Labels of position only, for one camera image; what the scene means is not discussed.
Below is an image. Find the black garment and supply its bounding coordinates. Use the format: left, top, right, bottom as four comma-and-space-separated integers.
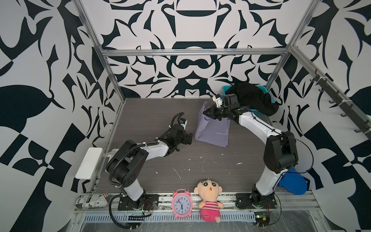
226, 82, 279, 116

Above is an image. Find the lavender skirt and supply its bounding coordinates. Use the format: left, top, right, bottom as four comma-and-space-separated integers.
195, 102, 231, 148

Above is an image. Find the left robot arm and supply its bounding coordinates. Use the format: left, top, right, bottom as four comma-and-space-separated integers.
105, 124, 193, 208

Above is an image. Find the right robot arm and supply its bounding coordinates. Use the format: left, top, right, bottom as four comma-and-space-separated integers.
203, 94, 299, 208

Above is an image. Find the teal plastic basket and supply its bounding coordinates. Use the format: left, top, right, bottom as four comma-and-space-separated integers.
222, 85, 268, 116

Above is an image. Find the plush doll pink shirt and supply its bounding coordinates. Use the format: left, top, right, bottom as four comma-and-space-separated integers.
194, 179, 224, 223

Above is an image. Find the pink alarm clock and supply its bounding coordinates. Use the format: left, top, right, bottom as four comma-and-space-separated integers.
172, 189, 193, 219

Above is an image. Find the white rectangular panel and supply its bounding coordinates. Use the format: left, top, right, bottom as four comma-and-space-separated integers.
107, 149, 119, 157
75, 148, 103, 180

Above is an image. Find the blue cloth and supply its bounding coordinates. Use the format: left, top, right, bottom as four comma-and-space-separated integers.
278, 168, 308, 195

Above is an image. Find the folded newspaper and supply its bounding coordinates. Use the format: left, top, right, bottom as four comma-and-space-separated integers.
75, 193, 111, 209

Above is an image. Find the small circuit board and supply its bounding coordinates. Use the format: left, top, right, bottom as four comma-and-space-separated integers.
254, 212, 270, 228

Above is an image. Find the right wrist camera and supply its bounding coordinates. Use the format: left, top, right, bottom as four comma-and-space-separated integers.
212, 94, 223, 108

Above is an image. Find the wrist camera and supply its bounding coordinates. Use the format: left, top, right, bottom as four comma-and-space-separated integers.
212, 94, 223, 108
178, 118, 187, 129

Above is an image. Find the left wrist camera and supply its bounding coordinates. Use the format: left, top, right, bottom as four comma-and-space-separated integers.
178, 118, 187, 129

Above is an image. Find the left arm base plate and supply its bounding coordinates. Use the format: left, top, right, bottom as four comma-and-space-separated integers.
118, 193, 159, 211

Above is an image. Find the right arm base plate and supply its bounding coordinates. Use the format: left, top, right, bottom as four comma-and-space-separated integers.
236, 192, 277, 209

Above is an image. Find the black corrugated cable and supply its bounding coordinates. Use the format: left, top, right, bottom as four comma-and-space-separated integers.
108, 193, 152, 230

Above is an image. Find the grey wall hook rail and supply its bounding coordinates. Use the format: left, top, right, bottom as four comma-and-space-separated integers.
311, 69, 371, 140

